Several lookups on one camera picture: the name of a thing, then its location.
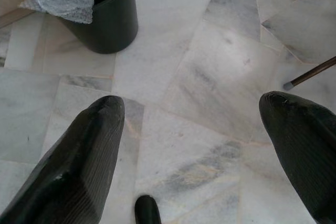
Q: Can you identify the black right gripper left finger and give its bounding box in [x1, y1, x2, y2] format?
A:
[0, 95, 126, 224]

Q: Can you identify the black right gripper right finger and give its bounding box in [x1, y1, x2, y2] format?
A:
[258, 90, 336, 224]

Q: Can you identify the black round rubbish bin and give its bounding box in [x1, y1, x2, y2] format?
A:
[56, 0, 139, 54]

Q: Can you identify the black robot right foot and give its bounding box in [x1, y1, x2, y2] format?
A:
[134, 195, 162, 224]

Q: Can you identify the marble top metal leg table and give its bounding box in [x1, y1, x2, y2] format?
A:
[282, 56, 336, 90]

